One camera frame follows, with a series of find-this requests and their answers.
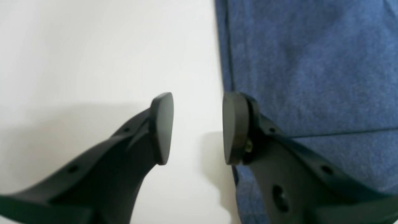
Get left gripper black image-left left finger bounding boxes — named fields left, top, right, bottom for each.
left=0, top=92, right=174, bottom=224

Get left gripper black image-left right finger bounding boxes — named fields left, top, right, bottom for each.
left=223, top=92, right=398, bottom=224

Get dark blue T-shirt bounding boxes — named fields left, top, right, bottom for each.
left=215, top=0, right=398, bottom=224

